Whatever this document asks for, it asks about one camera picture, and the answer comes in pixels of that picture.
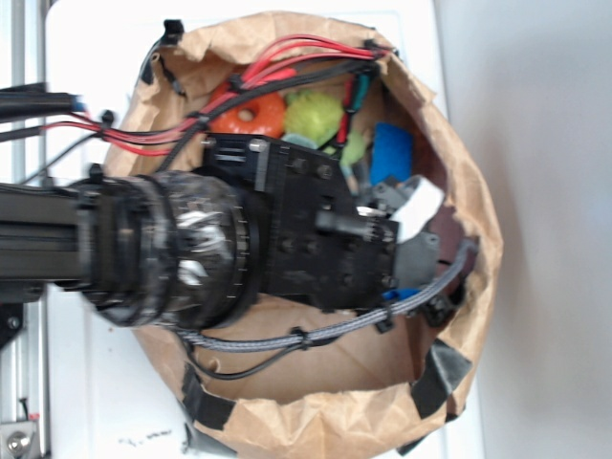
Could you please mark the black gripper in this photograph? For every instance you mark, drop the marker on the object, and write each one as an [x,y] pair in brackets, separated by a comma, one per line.
[310,242]

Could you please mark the blue sponge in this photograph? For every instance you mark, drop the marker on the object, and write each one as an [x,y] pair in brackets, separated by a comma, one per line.
[391,154]

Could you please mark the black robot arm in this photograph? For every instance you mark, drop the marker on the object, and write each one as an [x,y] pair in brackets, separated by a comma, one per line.
[195,249]

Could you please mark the teal cloth rag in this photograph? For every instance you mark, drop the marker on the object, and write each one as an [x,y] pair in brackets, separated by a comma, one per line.
[299,140]

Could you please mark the green spiky toy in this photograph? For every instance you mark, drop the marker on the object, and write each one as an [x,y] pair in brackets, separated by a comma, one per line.
[317,116]

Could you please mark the brown paper bag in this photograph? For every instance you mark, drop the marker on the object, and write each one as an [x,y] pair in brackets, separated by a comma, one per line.
[368,392]

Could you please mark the white plastic tray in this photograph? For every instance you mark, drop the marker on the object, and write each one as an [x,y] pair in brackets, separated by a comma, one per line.
[106,400]

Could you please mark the orange ring toy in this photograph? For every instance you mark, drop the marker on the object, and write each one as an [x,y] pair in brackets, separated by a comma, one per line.
[261,116]

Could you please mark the black corner bracket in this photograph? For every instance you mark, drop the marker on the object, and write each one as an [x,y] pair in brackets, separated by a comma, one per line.
[9,325]

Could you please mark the aluminium frame rail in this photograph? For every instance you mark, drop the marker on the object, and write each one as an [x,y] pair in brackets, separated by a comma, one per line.
[24,361]

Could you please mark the silver corner bracket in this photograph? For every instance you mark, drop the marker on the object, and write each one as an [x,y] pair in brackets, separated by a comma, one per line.
[20,440]

